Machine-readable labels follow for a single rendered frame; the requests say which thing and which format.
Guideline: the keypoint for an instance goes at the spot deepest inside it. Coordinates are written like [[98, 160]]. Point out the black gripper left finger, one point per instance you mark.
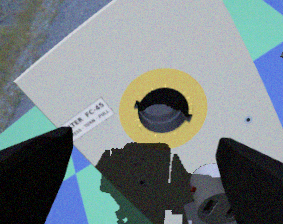
[[31, 174]]

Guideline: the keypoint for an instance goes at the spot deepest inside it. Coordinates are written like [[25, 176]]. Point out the grey cylinder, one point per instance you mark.
[[210, 198]]

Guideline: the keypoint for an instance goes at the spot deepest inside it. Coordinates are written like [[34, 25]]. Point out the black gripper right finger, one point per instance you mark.
[[253, 183]]

